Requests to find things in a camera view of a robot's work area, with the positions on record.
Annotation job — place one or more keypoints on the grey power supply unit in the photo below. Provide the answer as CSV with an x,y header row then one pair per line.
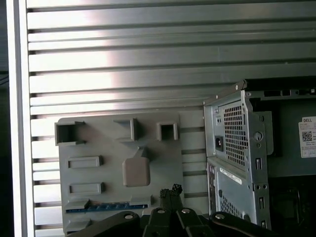
x,y
286,138

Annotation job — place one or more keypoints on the blue RAM stick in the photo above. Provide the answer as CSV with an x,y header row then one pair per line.
x,y
111,207

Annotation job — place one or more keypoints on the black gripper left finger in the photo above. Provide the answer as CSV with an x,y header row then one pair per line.
x,y
155,222

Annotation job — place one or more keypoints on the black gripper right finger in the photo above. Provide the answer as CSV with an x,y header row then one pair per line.
x,y
187,222

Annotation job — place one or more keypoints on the black open PC case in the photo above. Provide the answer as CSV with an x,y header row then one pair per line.
x,y
256,197

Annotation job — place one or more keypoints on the grey plastic parts rack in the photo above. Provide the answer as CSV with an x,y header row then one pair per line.
x,y
111,153

